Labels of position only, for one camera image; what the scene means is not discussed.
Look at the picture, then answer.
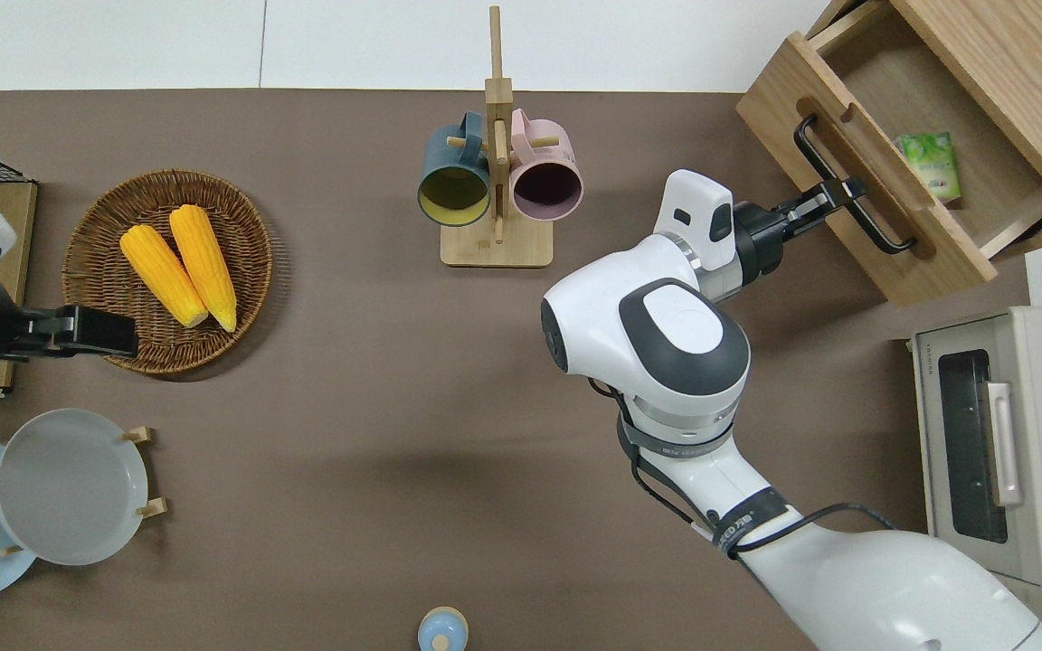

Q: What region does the black metal drawer handle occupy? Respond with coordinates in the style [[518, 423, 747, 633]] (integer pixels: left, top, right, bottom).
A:
[[794, 115, 918, 256]]

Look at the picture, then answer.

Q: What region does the yellow corn cob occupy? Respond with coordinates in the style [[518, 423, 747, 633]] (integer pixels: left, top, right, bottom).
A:
[[168, 204, 238, 334], [119, 224, 210, 328]]

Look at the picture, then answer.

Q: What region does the light wooden cabinet box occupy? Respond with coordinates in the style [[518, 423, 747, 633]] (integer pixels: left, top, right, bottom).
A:
[[806, 0, 1042, 263]]

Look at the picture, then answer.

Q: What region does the wooden drawer cabinet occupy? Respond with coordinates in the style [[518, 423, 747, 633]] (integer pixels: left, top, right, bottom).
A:
[[736, 0, 1042, 307]]

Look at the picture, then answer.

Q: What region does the grey plate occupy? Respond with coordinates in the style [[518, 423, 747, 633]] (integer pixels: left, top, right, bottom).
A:
[[0, 409, 149, 567]]

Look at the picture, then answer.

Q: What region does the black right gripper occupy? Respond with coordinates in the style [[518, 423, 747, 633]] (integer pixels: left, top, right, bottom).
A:
[[732, 178, 868, 279]]

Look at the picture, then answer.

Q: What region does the green tissue pack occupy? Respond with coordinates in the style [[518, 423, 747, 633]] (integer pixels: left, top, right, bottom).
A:
[[892, 132, 962, 203]]

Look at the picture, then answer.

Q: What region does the brown table mat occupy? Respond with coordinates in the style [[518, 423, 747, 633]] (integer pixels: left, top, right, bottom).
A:
[[0, 89, 1033, 651]]

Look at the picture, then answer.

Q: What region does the pink mug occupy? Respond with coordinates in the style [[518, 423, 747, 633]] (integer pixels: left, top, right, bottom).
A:
[[509, 108, 583, 222]]

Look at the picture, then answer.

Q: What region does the small blue round button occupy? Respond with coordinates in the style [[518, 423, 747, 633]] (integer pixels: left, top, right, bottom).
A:
[[418, 607, 469, 651]]

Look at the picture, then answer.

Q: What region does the wooden plate rack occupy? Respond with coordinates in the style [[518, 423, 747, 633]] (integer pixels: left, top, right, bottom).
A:
[[0, 425, 167, 557]]

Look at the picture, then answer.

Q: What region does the wooden mug tree stand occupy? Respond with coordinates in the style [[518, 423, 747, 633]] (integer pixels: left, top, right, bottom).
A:
[[440, 5, 563, 269]]

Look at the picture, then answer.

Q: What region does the dark blue mug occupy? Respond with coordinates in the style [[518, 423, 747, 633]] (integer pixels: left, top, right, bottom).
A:
[[418, 111, 492, 227]]

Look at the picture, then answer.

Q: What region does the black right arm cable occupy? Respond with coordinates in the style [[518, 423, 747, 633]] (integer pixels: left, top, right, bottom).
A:
[[589, 378, 895, 560]]

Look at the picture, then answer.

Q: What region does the brown wicker basket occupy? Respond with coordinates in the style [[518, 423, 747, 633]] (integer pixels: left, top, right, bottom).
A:
[[62, 169, 274, 376]]

